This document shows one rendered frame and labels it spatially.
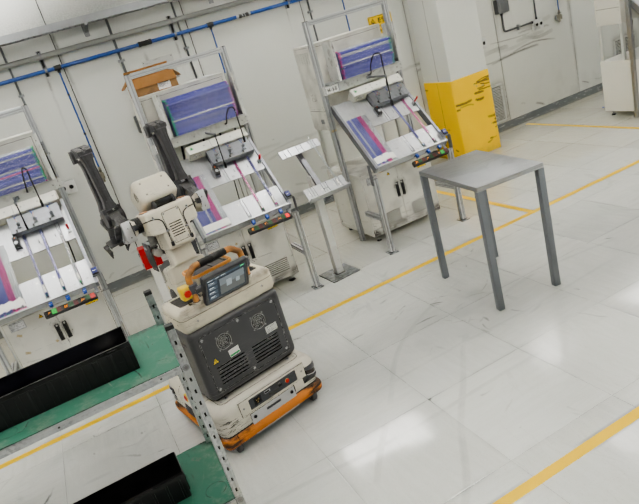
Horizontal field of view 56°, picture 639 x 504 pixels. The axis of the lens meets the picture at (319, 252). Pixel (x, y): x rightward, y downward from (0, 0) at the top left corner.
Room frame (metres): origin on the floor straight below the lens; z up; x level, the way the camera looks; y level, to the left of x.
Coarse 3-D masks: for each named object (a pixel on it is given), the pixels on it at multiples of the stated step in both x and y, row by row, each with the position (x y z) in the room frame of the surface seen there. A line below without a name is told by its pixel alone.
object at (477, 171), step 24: (432, 168) 3.86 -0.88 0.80; (456, 168) 3.70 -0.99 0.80; (480, 168) 3.55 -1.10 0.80; (504, 168) 3.41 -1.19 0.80; (528, 168) 3.29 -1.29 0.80; (480, 192) 3.22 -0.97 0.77; (432, 216) 3.86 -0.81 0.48; (480, 216) 3.23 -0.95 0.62; (552, 240) 3.31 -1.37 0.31; (552, 264) 3.31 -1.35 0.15
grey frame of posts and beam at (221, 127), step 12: (228, 60) 4.83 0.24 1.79; (228, 72) 4.82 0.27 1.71; (132, 84) 4.57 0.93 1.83; (132, 96) 4.56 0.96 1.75; (240, 108) 4.82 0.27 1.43; (228, 120) 4.75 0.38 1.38; (240, 120) 4.78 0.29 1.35; (204, 132) 4.67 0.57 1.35; (216, 132) 4.70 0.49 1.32; (180, 144) 4.60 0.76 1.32; (156, 156) 4.57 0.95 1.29; (264, 180) 4.82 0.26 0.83; (300, 228) 4.36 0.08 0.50; (300, 240) 4.38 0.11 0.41; (204, 252) 4.11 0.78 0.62; (312, 264) 4.35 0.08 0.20; (312, 276) 4.36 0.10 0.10
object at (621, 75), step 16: (608, 0) 6.55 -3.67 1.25; (624, 0) 6.32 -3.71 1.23; (608, 16) 6.57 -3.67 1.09; (624, 16) 6.44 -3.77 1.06; (624, 48) 6.44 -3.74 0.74; (608, 64) 6.62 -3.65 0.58; (624, 64) 6.43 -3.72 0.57; (608, 80) 6.64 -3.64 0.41; (624, 80) 6.45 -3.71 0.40; (608, 96) 6.66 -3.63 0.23; (624, 96) 6.47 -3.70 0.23
